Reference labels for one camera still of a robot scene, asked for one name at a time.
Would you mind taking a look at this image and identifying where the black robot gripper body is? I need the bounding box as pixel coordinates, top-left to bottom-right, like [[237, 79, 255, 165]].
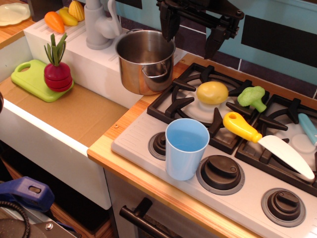
[[157, 0, 245, 36]]

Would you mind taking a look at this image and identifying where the blue clamp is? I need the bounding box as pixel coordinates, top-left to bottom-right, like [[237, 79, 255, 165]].
[[0, 177, 55, 212]]

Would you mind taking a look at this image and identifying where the black cable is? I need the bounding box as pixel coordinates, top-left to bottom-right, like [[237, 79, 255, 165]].
[[0, 200, 31, 238]]

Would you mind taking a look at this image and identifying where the orange toy pepper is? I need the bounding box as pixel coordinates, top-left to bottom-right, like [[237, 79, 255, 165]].
[[44, 11, 65, 33]]

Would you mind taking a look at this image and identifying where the light blue plastic cup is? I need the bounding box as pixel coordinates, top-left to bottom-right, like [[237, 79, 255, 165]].
[[165, 119, 210, 181]]

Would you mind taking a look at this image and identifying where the black left stove knob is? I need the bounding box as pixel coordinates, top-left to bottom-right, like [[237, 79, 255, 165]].
[[148, 132, 166, 161]]

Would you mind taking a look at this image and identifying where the stainless steel pot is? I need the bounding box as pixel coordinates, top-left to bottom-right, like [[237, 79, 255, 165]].
[[115, 30, 176, 95]]

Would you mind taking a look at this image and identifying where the green toy cutting board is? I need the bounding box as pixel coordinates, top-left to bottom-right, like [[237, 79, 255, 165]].
[[11, 59, 74, 102]]

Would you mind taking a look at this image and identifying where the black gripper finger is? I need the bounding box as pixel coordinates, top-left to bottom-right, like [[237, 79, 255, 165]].
[[204, 26, 235, 59], [159, 2, 180, 42]]

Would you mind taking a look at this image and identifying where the black stove knob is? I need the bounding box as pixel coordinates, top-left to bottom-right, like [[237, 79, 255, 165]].
[[196, 155, 245, 195], [148, 132, 166, 161], [261, 188, 306, 228]]

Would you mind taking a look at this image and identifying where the grey toy faucet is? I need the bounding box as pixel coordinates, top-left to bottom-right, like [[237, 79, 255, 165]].
[[84, 0, 123, 50]]

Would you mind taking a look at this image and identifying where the yellow toy potato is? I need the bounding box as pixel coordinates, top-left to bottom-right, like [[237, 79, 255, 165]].
[[196, 81, 229, 105]]

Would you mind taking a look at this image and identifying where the grey toy stove top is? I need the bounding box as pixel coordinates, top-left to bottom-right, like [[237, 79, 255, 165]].
[[110, 62, 317, 238]]

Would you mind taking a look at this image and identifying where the yellow handled toy knife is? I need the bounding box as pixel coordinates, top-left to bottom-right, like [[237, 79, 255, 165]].
[[222, 112, 315, 182]]

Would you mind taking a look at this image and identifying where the black right burner grate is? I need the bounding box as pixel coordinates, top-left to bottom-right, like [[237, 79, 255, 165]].
[[235, 95, 317, 196]]

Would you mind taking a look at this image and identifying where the black right stove knob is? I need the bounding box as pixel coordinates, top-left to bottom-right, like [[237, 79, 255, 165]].
[[261, 188, 306, 228]]

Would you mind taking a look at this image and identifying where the green toy broccoli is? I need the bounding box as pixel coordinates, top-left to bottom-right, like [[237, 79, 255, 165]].
[[237, 86, 266, 113]]

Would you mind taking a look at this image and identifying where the yellow toy corn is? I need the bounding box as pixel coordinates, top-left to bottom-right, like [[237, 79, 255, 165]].
[[68, 0, 85, 21]]

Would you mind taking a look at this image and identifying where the cream plate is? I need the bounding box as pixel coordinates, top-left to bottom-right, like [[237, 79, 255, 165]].
[[0, 3, 31, 26]]

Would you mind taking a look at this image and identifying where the white toy sink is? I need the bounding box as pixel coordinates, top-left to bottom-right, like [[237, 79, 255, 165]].
[[0, 21, 141, 209]]

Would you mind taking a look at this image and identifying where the black middle stove knob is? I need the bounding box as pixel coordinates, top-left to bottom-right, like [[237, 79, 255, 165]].
[[196, 155, 245, 195]]

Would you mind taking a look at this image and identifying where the black oven door handle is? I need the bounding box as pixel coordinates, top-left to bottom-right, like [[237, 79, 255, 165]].
[[119, 197, 171, 238]]

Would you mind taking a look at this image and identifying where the red toy radish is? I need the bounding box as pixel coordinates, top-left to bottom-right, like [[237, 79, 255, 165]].
[[44, 33, 73, 92]]

